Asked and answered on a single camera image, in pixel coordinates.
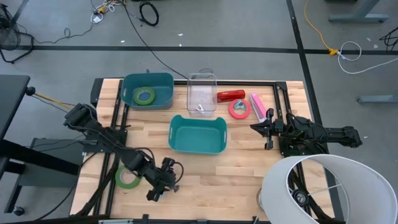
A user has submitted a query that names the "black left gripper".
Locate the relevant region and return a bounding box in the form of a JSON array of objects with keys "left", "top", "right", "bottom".
[{"left": 146, "top": 157, "right": 177, "bottom": 202}]

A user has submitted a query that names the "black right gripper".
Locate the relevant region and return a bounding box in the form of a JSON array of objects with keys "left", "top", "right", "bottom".
[{"left": 250, "top": 108, "right": 284, "bottom": 151}]

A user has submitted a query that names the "pink block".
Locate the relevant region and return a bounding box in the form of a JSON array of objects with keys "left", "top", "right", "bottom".
[{"left": 228, "top": 98, "right": 252, "bottom": 120}]

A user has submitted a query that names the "green tape roll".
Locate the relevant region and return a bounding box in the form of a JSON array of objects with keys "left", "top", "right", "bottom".
[
  {"left": 133, "top": 86, "right": 156, "bottom": 106},
  {"left": 114, "top": 164, "right": 142, "bottom": 190}
]

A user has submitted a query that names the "red cylinder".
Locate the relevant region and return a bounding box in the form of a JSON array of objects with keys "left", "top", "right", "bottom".
[{"left": 216, "top": 89, "right": 246, "bottom": 103}]

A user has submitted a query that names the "pink stapler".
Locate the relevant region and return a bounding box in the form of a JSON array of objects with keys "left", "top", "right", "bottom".
[{"left": 249, "top": 92, "right": 268, "bottom": 124}]

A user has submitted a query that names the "bright teal plastic bin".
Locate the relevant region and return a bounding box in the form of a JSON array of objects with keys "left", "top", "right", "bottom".
[{"left": 168, "top": 114, "right": 228, "bottom": 156}]

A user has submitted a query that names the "silver aluminium bar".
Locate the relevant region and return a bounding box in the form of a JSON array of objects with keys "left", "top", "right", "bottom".
[{"left": 98, "top": 218, "right": 135, "bottom": 224}]

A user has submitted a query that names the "clear plastic bin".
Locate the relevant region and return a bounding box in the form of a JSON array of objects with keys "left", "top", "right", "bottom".
[{"left": 186, "top": 73, "right": 218, "bottom": 118}]

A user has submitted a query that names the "black lamp socket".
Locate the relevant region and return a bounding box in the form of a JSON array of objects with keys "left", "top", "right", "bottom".
[{"left": 291, "top": 188, "right": 310, "bottom": 207}]

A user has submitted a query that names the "blue-grey plastic bin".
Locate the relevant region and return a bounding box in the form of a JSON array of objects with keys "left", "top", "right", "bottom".
[{"left": 120, "top": 72, "right": 175, "bottom": 111}]

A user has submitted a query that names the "grey desk foot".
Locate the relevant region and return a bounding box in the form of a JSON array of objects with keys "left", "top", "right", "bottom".
[
  {"left": 328, "top": 0, "right": 390, "bottom": 24},
  {"left": 357, "top": 94, "right": 398, "bottom": 105}
]

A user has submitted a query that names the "white lampshade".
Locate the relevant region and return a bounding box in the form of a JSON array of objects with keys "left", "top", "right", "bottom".
[{"left": 259, "top": 154, "right": 398, "bottom": 224}]

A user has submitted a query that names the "black desk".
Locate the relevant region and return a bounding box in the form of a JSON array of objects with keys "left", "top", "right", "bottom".
[{"left": 0, "top": 73, "right": 81, "bottom": 215}]

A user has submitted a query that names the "black floor fan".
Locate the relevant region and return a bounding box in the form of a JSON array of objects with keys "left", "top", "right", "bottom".
[{"left": 0, "top": 3, "right": 35, "bottom": 65}]

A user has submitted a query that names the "yellow extension cord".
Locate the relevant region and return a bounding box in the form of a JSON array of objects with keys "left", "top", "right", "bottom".
[{"left": 303, "top": 0, "right": 340, "bottom": 57}]

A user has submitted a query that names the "white floor cable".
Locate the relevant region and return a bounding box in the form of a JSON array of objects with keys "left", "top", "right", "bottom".
[{"left": 337, "top": 40, "right": 398, "bottom": 75}]

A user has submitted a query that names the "long black floor cable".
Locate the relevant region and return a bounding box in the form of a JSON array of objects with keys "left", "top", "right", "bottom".
[{"left": 120, "top": 0, "right": 188, "bottom": 79}]

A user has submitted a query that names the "yellow hanging cable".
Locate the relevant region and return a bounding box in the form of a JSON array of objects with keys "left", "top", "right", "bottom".
[{"left": 33, "top": 91, "right": 76, "bottom": 110}]

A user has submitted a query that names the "black cable bundle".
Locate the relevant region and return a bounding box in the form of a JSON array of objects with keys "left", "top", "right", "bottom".
[{"left": 379, "top": 26, "right": 398, "bottom": 51}]

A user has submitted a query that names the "black coiled cable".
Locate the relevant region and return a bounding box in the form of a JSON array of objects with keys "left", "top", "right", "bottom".
[{"left": 139, "top": 1, "right": 160, "bottom": 27}]

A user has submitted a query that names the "white power strip with cables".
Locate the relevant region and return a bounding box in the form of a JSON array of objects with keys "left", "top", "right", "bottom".
[{"left": 90, "top": 0, "right": 116, "bottom": 25}]

